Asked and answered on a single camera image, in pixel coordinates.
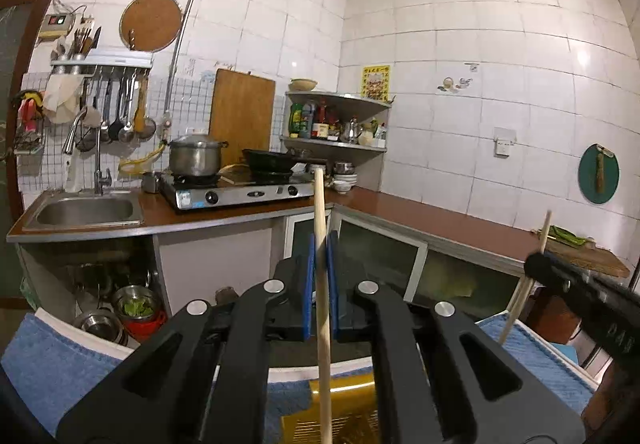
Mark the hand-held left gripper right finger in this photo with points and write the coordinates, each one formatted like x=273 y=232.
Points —
x=332 y=274

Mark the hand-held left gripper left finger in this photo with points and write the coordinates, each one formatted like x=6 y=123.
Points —
x=309 y=274

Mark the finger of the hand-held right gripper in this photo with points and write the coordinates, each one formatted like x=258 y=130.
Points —
x=595 y=309

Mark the wooden chopstick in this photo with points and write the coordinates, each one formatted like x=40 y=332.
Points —
x=515 y=309
x=318 y=204

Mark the yellow perforated utensil holder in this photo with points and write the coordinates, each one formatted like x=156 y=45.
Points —
x=350 y=419

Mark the glass cabinet door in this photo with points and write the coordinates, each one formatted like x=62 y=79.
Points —
x=385 y=254
x=300 y=236

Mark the thick wooden chopping board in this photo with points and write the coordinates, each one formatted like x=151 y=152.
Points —
x=590 y=259

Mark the green vegetables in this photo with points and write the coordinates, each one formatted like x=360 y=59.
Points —
x=567 y=235

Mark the stack of white bowls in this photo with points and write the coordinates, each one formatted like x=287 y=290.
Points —
x=345 y=184

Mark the steel gas stove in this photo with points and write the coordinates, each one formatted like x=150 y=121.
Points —
x=240 y=194

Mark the black wok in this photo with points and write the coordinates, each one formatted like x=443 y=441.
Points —
x=267 y=163

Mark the green round cutting board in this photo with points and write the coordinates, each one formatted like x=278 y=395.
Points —
x=587 y=174

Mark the steel teapot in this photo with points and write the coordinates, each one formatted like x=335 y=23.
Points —
x=351 y=132

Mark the red label sauce bottle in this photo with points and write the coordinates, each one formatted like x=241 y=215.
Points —
x=321 y=124

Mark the green bottle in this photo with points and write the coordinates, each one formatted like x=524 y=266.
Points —
x=296 y=122

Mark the steel pot with lid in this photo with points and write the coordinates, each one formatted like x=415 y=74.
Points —
x=195 y=157

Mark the red basin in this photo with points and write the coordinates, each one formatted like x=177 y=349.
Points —
x=150 y=326

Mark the steel bowl with greens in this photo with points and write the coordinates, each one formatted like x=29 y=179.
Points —
x=135 y=306

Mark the wooden cutting board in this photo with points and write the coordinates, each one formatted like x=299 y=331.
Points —
x=242 y=109

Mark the grey corner shelf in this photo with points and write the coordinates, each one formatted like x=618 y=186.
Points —
x=345 y=97

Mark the small steel cup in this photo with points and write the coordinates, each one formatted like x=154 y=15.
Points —
x=150 y=182

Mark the beige bowl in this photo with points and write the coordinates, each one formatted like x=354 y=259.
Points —
x=303 y=85

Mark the empty steel bowl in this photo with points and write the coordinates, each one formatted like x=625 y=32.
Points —
x=97 y=324

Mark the steel ladle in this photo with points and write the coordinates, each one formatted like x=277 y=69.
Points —
x=126 y=132

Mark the steel sink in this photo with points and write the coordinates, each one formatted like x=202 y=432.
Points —
x=85 y=211

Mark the black ladle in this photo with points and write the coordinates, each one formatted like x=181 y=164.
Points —
x=115 y=132

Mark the blue fluffy towel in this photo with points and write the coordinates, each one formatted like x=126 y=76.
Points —
x=50 y=374

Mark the round cork trivet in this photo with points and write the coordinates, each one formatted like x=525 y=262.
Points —
x=150 y=22

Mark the white hanging cloth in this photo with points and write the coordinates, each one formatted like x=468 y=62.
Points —
x=60 y=99

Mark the red and yellow gloves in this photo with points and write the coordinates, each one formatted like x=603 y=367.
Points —
x=29 y=109

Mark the white wall socket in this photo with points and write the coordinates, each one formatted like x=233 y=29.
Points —
x=504 y=142

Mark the yellow wall poster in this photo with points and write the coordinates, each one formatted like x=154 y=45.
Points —
x=375 y=82

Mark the steel wall utensil rack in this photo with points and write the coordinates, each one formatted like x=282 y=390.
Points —
x=115 y=58

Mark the grey wall pipe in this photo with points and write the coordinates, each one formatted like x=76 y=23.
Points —
x=187 y=9

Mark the beige electrical switch box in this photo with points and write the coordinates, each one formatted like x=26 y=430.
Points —
x=54 y=26

